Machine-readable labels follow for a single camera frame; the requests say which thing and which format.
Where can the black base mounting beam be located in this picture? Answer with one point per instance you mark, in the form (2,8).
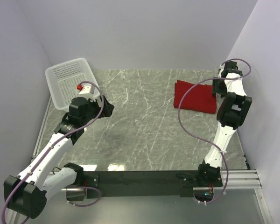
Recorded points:
(147,183)

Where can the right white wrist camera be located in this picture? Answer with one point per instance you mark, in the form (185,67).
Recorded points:
(220,70)

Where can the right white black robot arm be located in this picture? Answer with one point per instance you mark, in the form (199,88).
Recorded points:
(230,116)

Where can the red t shirt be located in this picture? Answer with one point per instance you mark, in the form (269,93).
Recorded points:
(200,99)

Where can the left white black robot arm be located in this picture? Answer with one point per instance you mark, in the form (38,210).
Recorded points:
(28,192)

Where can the white plastic perforated basket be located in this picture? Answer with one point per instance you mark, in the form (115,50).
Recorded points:
(63,79)

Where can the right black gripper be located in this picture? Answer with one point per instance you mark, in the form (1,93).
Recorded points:
(214,89)

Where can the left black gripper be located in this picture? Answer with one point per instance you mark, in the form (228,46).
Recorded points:
(107,109)

